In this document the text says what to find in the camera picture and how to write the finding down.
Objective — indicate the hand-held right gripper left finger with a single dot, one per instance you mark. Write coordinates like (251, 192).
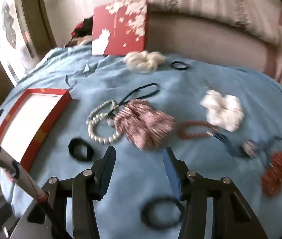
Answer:
(107, 176)

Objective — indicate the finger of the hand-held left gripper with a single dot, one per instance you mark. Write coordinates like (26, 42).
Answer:
(56, 219)

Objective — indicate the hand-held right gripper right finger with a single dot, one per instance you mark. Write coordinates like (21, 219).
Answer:
(172, 174)

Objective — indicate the black scrunchie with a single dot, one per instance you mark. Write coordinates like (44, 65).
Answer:
(74, 151)

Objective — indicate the red cardboard box tray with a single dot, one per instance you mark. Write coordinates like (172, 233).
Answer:
(28, 122)

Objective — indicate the red plaid scrunchie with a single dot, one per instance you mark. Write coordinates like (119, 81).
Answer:
(146, 123)

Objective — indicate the white dotted scrunchie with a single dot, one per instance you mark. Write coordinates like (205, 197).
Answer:
(223, 109)

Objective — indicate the long black hair elastic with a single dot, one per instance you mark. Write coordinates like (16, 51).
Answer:
(153, 87)

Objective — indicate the red beaded hair clip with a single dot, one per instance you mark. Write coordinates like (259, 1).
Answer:
(275, 171)

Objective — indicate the blue blanket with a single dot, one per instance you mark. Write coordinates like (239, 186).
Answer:
(205, 179)

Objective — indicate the cream scrunchie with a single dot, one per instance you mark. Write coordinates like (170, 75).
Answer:
(141, 61)

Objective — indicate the bright window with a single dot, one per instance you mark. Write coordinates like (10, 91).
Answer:
(8, 29)

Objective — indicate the beige bed headboard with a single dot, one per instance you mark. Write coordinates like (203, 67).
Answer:
(205, 44)

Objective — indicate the pile of dark clothes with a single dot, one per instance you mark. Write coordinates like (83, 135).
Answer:
(81, 33)

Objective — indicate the red floral box lid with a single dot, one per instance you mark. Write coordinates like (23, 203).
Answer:
(123, 22)

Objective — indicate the striped pillow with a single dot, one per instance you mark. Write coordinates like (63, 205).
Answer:
(205, 2)

